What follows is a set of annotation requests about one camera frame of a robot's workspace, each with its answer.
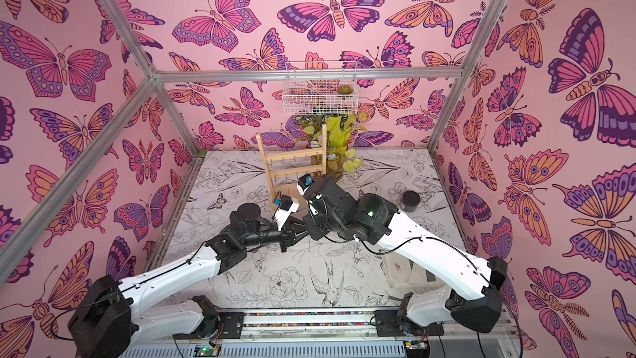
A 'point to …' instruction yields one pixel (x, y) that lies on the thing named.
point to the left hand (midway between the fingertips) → (313, 228)
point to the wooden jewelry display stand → (282, 170)
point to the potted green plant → (339, 128)
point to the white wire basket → (320, 88)
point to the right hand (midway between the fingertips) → (310, 214)
